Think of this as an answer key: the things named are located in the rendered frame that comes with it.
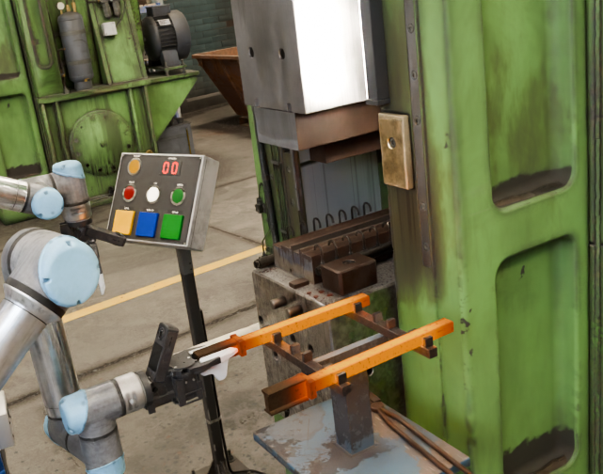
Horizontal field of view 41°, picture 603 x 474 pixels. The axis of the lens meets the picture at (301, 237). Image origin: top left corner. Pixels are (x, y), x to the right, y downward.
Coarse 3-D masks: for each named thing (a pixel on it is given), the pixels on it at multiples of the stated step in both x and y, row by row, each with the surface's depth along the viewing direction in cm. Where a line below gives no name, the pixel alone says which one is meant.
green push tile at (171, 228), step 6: (168, 216) 241; (174, 216) 240; (180, 216) 239; (168, 222) 241; (174, 222) 240; (180, 222) 239; (162, 228) 242; (168, 228) 240; (174, 228) 239; (180, 228) 238; (162, 234) 241; (168, 234) 240; (174, 234) 239; (180, 234) 238
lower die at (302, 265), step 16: (336, 224) 234; (352, 224) 229; (288, 240) 225; (304, 240) 220; (336, 240) 216; (352, 240) 215; (368, 240) 216; (384, 240) 219; (288, 256) 217; (304, 256) 210; (320, 256) 208; (384, 256) 220; (288, 272) 220; (304, 272) 212
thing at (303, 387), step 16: (448, 320) 166; (416, 336) 160; (368, 352) 156; (384, 352) 156; (400, 352) 158; (336, 368) 152; (352, 368) 152; (368, 368) 154; (288, 384) 146; (304, 384) 148; (320, 384) 149; (272, 400) 144; (288, 400) 146; (304, 400) 148; (272, 416) 144
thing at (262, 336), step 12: (348, 300) 181; (360, 300) 181; (312, 312) 177; (324, 312) 176; (336, 312) 178; (348, 312) 180; (276, 324) 173; (288, 324) 172; (300, 324) 174; (312, 324) 176; (252, 336) 169; (264, 336) 170; (204, 348) 165; (216, 348) 165; (240, 348) 166
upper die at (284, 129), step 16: (256, 112) 211; (272, 112) 204; (288, 112) 197; (320, 112) 199; (336, 112) 201; (352, 112) 204; (368, 112) 207; (272, 128) 206; (288, 128) 199; (304, 128) 197; (320, 128) 200; (336, 128) 202; (352, 128) 205; (368, 128) 208; (272, 144) 208; (288, 144) 201; (304, 144) 198; (320, 144) 201
